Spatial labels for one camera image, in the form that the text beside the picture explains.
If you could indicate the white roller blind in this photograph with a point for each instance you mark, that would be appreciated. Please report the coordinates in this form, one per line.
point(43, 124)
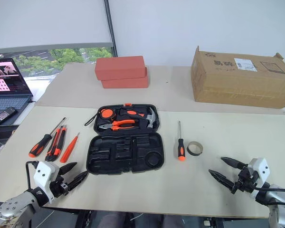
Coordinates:
point(50, 21)

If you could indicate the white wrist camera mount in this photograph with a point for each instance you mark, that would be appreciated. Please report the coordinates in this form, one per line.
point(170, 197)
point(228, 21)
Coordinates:
point(44, 173)
point(260, 166)

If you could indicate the brown paper sheet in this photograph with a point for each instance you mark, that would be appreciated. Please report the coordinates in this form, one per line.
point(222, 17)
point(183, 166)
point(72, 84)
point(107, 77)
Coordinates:
point(73, 95)

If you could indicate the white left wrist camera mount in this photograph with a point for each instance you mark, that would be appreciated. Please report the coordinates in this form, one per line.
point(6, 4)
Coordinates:
point(44, 173)

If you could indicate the large cardboard box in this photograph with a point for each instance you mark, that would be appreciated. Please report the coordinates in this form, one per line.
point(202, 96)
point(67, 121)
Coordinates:
point(240, 83)

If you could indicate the black tape roll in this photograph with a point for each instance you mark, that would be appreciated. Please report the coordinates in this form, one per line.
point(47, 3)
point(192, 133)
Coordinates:
point(195, 154)

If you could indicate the large black orange screwdriver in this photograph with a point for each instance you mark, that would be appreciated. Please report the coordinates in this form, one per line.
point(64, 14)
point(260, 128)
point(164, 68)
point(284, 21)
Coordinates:
point(39, 146)

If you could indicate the orange tester screwdriver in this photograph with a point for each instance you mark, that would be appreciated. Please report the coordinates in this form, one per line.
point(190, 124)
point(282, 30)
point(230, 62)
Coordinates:
point(70, 148)

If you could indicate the black remote control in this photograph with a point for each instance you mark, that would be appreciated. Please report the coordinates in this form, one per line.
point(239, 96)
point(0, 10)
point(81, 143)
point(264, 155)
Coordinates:
point(2, 116)

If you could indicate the black window frame post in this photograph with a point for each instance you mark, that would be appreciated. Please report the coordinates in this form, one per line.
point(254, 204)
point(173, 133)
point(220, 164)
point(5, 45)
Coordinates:
point(109, 23)

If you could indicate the orange black tape measure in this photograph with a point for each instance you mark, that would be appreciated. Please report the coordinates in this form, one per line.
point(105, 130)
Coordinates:
point(107, 113)

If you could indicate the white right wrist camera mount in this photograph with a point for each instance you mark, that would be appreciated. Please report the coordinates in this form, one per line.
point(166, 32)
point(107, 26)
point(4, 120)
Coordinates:
point(260, 166)

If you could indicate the small black orange screwdriver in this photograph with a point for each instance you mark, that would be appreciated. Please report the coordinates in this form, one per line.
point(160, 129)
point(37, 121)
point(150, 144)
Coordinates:
point(181, 149)

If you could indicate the red rectangular block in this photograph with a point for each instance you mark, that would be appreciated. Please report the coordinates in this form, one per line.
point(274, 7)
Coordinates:
point(126, 83)
point(118, 67)

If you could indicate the black tool case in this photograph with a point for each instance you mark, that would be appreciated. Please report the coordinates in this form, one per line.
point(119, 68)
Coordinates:
point(123, 152)

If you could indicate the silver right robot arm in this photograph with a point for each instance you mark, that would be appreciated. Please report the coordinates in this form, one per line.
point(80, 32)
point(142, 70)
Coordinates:
point(275, 197)

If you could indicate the black orange utility knife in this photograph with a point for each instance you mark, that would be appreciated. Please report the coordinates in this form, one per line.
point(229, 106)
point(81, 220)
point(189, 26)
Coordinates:
point(57, 145)

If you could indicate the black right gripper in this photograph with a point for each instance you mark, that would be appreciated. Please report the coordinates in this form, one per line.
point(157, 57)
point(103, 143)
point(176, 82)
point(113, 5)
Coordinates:
point(245, 179)

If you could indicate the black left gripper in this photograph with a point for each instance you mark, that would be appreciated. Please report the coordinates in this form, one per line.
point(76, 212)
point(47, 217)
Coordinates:
point(60, 187)

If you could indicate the open laptop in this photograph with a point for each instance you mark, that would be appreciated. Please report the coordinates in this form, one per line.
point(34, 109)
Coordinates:
point(4, 76)

